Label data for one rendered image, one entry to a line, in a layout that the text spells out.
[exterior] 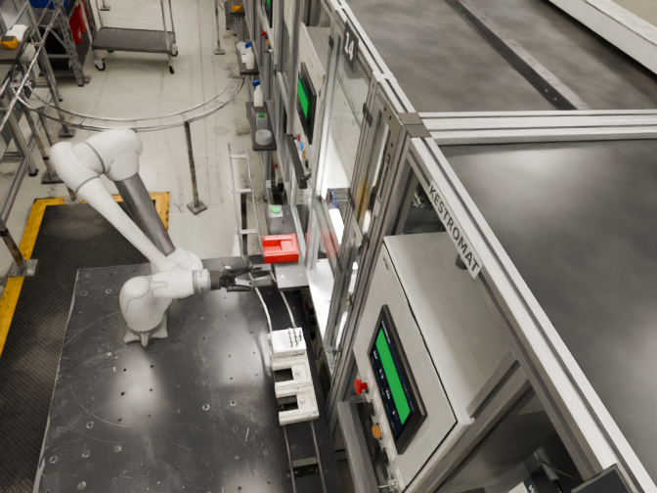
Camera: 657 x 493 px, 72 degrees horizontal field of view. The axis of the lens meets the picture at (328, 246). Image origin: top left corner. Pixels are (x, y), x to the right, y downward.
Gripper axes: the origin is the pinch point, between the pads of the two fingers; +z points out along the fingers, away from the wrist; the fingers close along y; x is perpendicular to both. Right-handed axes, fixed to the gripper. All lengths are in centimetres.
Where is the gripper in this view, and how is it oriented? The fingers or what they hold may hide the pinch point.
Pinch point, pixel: (264, 275)
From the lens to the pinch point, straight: 176.6
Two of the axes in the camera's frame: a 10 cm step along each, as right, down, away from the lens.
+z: 9.7, -0.8, 2.2
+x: -2.1, -7.2, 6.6
